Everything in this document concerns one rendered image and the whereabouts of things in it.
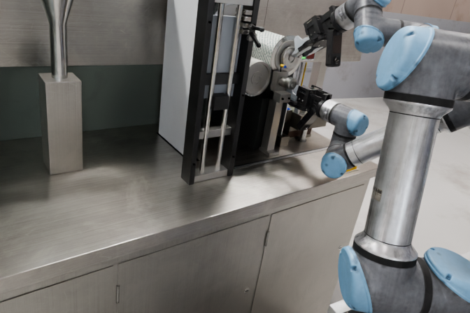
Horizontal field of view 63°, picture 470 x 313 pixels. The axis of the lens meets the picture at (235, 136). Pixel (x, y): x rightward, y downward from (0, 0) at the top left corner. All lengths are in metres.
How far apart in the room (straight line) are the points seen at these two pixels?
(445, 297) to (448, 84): 0.38
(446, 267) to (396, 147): 0.25
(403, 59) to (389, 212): 0.27
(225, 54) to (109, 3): 0.47
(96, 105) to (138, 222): 0.58
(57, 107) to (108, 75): 0.35
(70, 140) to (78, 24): 0.39
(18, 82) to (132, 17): 0.41
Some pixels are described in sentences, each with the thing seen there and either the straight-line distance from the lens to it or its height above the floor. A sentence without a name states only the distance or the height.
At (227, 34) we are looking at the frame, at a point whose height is 1.34.
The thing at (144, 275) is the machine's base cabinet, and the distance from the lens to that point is 1.07.
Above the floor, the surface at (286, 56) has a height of 1.25.
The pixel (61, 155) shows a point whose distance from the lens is 1.17.
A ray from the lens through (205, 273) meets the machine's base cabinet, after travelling 1.19.
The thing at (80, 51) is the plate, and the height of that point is 1.19.
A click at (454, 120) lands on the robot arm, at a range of 1.10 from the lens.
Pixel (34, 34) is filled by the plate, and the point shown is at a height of 1.24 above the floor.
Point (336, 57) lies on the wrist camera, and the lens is 1.25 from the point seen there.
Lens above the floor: 1.49
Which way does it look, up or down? 23 degrees down
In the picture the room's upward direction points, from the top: 9 degrees clockwise
